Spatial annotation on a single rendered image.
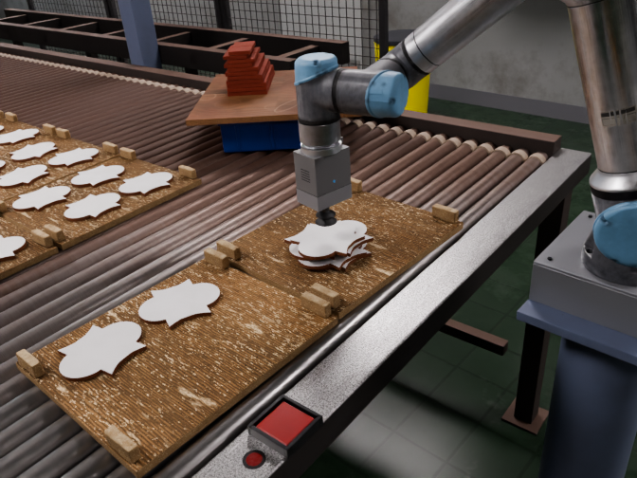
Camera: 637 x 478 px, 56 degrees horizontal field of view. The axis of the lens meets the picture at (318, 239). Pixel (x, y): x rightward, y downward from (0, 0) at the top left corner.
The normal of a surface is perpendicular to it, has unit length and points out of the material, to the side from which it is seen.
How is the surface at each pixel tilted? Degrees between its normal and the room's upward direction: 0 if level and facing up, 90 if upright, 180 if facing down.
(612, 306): 90
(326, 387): 0
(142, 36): 90
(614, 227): 98
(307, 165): 90
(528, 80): 90
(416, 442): 0
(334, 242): 0
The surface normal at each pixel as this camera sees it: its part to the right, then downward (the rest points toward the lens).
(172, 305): -0.07, -0.87
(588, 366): -0.72, 0.38
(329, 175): 0.64, 0.34
